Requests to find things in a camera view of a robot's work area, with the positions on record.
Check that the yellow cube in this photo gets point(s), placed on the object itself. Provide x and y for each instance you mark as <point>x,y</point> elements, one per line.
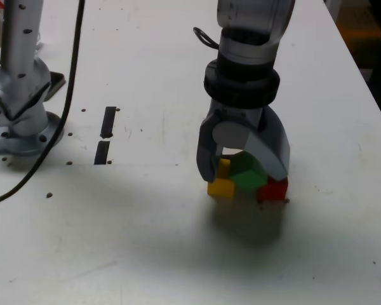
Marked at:
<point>222,189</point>

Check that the dark rectangular tray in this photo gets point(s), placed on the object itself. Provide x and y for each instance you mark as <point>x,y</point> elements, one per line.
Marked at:
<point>56,84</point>

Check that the red cube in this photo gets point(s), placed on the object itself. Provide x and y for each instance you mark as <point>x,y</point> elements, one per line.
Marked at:
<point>273,191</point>

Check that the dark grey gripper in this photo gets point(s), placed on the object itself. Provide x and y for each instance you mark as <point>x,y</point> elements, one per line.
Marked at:
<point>238,112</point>

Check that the black tape strip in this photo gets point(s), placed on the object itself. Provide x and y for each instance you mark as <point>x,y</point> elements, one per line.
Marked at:
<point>108,124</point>

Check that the green cube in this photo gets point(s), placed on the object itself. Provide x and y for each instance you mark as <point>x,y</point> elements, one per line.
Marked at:
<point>247,179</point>

